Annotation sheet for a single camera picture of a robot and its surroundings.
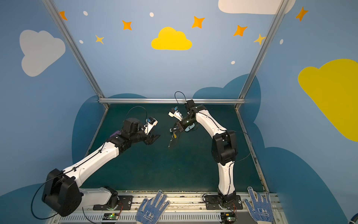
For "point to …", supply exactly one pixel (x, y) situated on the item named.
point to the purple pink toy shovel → (117, 132)
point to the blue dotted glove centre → (149, 211)
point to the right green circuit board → (228, 217)
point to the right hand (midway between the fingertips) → (174, 128)
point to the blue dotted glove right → (262, 212)
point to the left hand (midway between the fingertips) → (157, 131)
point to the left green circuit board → (110, 216)
